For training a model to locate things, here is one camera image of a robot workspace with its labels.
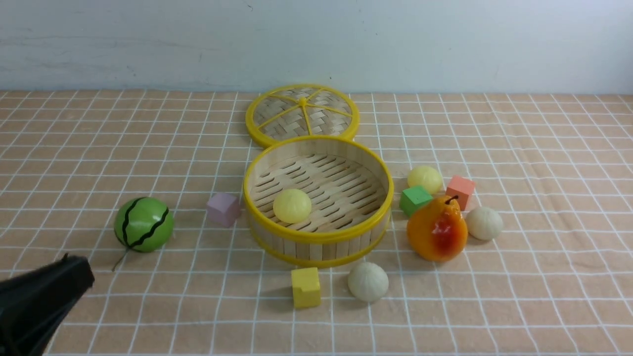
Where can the woven bamboo steamer lid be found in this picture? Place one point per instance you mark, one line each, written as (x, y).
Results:
(301, 110)

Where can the lilac cube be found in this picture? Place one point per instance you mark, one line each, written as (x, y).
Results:
(223, 208)

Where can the bamboo steamer tray yellow rim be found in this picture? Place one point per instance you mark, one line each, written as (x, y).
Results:
(351, 190)

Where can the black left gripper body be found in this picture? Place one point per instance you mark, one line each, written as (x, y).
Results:
(33, 305)

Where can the orange plastic pear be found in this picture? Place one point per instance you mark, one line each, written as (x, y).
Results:
(437, 232)

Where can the white bun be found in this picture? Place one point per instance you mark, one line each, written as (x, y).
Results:
(368, 282)
(484, 223)

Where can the yellow cube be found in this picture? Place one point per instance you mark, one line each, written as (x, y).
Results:
(306, 291)

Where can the salmon pink cube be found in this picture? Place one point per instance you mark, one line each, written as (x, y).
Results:
(461, 187)

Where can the white bun front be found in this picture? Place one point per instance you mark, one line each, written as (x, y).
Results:
(368, 282)

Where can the pale yellow bun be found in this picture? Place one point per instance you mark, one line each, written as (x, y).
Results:
(427, 177)

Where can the green toy watermelon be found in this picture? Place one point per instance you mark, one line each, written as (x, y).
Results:
(144, 224)

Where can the green cube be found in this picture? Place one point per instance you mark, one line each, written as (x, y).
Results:
(413, 198)

